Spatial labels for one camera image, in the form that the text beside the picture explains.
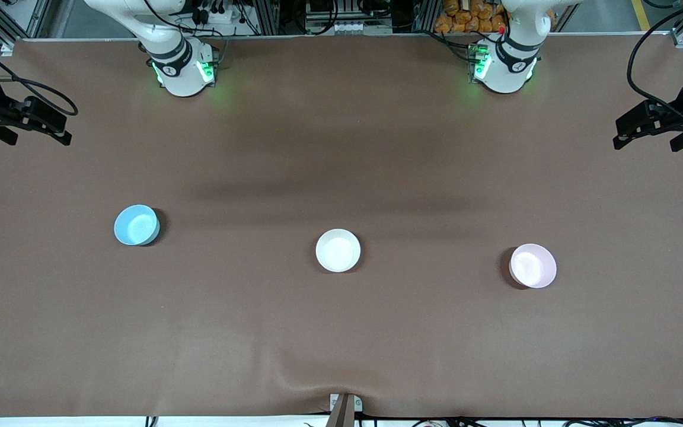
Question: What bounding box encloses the grey metal bracket post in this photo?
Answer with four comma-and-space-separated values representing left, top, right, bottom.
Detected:
328, 393, 363, 427

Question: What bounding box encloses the pink bowl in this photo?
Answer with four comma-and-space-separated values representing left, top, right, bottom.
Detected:
509, 243, 557, 289

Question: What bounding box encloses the white bowl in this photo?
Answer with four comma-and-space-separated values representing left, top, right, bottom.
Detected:
315, 228, 361, 273

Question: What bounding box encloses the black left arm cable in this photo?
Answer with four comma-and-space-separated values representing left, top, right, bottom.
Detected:
626, 0, 683, 122

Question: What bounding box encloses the brown table mat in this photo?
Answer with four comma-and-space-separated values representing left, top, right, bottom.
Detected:
0, 33, 683, 419

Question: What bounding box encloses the white terminal block strip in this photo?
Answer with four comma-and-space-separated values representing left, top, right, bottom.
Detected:
308, 20, 394, 36

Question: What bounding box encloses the white power strip with plugs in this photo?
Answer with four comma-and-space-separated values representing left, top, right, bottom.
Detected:
193, 0, 242, 26

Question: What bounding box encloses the blue bowl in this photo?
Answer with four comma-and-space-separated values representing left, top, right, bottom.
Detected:
114, 204, 160, 246

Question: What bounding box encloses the orange packaged goods pile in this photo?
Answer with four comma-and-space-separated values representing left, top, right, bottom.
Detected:
435, 0, 509, 34

